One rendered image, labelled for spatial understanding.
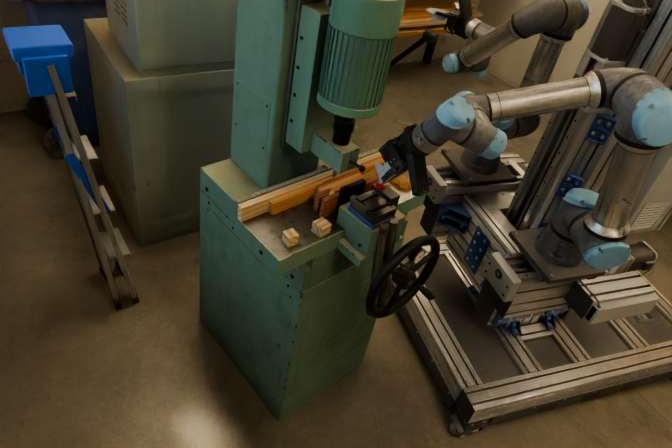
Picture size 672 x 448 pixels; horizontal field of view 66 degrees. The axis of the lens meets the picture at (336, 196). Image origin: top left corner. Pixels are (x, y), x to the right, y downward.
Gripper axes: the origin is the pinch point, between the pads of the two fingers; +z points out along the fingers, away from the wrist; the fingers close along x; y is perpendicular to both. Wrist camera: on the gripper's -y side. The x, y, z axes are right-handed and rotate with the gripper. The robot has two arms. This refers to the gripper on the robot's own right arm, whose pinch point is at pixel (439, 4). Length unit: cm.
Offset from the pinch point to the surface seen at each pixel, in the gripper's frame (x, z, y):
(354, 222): -95, -79, 16
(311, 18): -91, -48, -29
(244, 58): -101, -26, -10
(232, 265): -119, -43, 55
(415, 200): -65, -71, 27
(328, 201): -97, -69, 15
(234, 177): -110, -30, 29
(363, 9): -87, -65, -37
